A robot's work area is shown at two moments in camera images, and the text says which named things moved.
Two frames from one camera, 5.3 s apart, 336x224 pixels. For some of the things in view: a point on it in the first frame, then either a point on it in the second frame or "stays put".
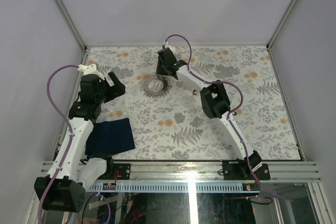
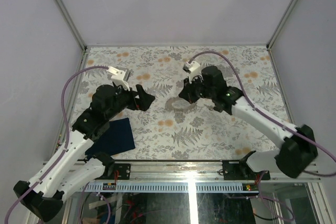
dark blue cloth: x=109 y=137 stays put
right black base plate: x=241 y=171 stays put
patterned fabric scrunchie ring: x=156 y=86 → x=178 y=105
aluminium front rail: x=208 y=171 stays put
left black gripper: x=115 y=91 → x=146 y=99
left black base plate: x=124 y=171 stays put
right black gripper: x=159 y=71 → x=187 y=93
